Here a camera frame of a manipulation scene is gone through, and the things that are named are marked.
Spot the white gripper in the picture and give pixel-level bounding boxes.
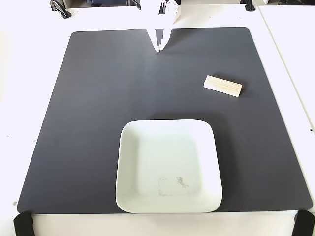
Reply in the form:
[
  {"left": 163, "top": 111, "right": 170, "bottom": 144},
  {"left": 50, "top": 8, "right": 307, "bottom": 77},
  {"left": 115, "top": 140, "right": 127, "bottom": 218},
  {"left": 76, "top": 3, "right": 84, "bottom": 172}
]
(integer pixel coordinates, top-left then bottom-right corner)
[{"left": 141, "top": 0, "right": 180, "bottom": 53}]

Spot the grooved wooden block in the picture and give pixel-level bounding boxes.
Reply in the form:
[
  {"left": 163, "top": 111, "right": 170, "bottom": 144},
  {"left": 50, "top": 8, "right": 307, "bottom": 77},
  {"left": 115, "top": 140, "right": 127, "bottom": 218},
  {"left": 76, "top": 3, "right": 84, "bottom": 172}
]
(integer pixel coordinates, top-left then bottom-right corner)
[{"left": 203, "top": 75, "right": 244, "bottom": 98}]

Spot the white square plate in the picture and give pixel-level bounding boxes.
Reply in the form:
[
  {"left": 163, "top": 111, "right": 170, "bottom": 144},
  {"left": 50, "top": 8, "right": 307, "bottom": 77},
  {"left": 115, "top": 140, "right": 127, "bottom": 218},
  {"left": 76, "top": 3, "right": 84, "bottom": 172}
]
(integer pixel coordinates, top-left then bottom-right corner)
[{"left": 115, "top": 119, "right": 223, "bottom": 214}]

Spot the black rubber work mat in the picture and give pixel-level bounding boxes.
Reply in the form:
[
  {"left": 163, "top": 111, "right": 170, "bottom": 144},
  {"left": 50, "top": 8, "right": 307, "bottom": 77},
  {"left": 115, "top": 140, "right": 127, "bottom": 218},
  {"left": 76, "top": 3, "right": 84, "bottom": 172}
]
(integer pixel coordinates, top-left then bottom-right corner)
[{"left": 16, "top": 26, "right": 314, "bottom": 214}]

